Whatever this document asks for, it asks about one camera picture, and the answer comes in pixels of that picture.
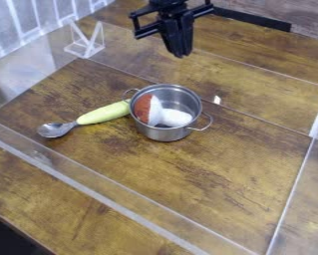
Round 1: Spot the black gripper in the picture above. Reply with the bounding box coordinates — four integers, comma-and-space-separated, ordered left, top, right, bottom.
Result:
130, 0, 213, 58

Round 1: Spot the red and white plush mushroom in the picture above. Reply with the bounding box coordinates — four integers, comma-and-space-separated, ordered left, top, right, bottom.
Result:
134, 94, 193, 128

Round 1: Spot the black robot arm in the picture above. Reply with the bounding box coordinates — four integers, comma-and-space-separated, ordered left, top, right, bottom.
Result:
130, 0, 214, 58

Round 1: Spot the silver metal pot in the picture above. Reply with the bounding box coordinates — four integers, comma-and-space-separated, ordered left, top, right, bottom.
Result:
130, 84, 213, 141

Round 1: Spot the black baseboard strip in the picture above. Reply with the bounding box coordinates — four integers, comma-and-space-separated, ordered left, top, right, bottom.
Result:
213, 7, 292, 32

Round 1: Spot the clear acrylic stand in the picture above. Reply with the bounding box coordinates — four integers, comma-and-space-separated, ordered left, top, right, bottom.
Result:
65, 22, 106, 59

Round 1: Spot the spoon with yellow-green handle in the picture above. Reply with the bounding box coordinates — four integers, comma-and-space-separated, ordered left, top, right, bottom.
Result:
38, 100, 130, 138

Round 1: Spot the clear acrylic enclosure panel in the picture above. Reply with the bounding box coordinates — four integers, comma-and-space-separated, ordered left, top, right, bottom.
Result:
0, 124, 257, 255

